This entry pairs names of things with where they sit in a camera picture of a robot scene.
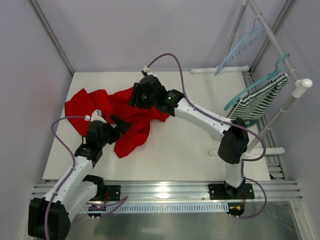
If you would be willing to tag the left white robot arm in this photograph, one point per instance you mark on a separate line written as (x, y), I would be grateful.
(50, 217)

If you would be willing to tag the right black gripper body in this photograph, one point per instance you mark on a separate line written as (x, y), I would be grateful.
(135, 95)

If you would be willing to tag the light blue hanger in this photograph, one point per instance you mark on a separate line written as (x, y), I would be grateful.
(246, 42)

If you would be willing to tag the white clothes rack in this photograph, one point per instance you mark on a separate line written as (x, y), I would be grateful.
(292, 121)

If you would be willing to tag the aluminium mounting rail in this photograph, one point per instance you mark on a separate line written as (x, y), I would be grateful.
(197, 191)

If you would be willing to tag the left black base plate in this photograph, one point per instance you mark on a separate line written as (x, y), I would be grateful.
(111, 193)

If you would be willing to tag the slotted cable duct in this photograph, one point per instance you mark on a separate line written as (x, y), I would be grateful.
(155, 208)

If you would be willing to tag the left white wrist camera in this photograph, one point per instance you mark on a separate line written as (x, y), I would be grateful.
(95, 116)

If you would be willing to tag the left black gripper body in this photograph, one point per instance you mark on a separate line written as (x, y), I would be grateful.
(113, 130)

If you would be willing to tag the teal hanger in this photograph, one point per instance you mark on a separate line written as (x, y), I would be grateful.
(258, 84)

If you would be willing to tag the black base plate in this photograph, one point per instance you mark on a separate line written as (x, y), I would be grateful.
(111, 193)
(222, 191)

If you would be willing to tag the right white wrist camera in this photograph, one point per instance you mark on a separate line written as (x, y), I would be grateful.
(146, 71)

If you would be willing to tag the red trousers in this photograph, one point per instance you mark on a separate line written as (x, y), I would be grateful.
(84, 103)

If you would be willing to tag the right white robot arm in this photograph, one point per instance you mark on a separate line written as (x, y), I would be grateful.
(232, 134)

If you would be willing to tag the green white striped garment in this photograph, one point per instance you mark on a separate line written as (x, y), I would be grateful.
(254, 105)

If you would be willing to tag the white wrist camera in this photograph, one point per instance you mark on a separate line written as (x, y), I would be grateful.
(95, 116)
(146, 71)

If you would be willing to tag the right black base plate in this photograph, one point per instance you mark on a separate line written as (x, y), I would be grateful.
(222, 191)

